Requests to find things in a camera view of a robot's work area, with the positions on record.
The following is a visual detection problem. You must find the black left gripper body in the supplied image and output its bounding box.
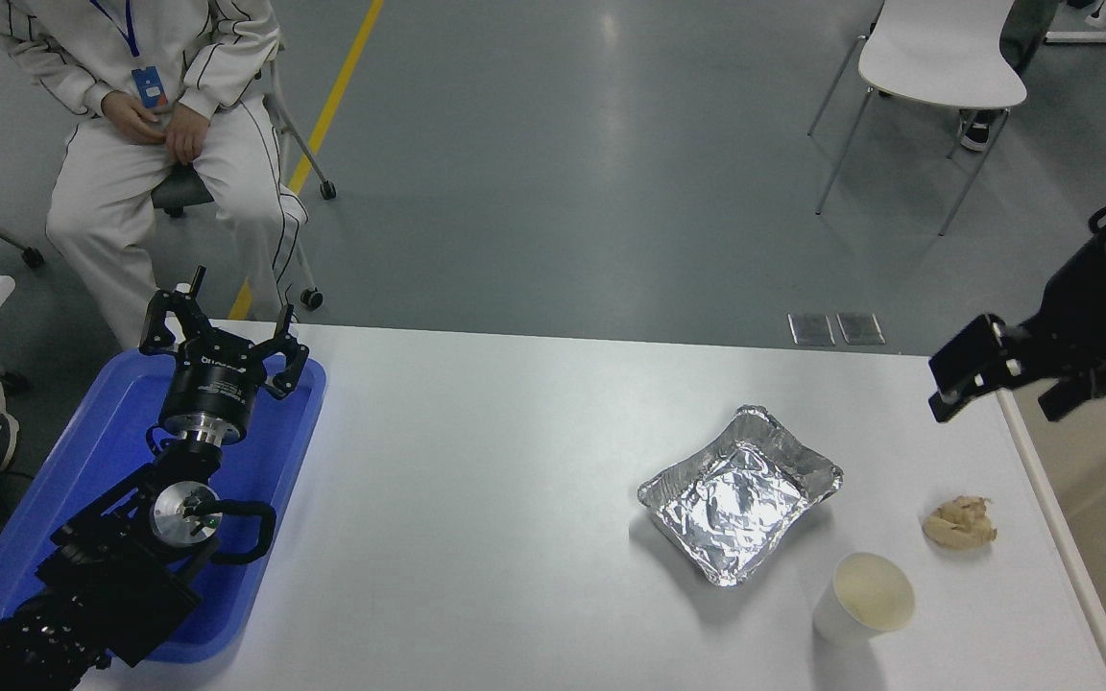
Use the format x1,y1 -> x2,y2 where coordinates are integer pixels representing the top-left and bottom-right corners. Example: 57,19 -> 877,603
158,338 -> 268,429

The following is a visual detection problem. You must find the person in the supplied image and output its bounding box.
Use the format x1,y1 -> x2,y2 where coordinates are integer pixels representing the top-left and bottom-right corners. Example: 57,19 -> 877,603
0,0 -> 309,351
958,0 -> 1061,153

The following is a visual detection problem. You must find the grey office chair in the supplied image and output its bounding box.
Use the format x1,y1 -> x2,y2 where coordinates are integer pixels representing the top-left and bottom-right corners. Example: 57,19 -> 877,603
150,38 -> 338,311

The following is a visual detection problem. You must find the white chair with metal legs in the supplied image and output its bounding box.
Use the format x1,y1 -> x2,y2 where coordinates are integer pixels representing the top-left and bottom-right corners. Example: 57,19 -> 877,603
807,0 -> 1029,238

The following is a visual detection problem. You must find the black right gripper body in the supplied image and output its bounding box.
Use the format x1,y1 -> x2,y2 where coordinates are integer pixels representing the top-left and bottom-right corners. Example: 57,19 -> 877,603
1028,235 -> 1106,380

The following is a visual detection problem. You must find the blue badge on lanyard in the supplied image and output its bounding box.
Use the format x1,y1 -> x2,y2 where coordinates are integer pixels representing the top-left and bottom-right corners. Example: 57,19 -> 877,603
92,0 -> 170,108

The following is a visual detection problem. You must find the white desk foot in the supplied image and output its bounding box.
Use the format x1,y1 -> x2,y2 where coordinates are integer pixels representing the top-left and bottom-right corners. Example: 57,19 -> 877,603
1043,0 -> 1106,46

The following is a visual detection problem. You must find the blue plastic tray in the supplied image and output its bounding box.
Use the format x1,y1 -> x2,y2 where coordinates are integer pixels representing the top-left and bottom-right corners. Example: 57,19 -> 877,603
0,345 -> 328,665

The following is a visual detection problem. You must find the silver foil tray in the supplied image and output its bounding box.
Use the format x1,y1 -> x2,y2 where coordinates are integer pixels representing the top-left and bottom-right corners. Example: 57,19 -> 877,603
637,404 -> 844,587

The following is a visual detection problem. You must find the person's right hand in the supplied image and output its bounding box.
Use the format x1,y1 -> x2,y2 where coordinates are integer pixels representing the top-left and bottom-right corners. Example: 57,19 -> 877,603
103,91 -> 166,146

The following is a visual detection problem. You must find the silver floor plate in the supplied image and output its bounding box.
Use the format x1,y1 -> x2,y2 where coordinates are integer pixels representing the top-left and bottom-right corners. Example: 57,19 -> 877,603
837,313 -> 886,346
788,313 -> 835,346

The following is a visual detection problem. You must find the white paper cup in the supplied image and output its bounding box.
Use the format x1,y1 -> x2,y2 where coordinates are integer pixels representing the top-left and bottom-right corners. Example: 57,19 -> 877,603
811,552 -> 917,645

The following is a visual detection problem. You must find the person's left hand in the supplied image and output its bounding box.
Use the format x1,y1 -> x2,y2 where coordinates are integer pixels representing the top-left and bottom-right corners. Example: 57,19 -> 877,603
163,103 -> 212,165

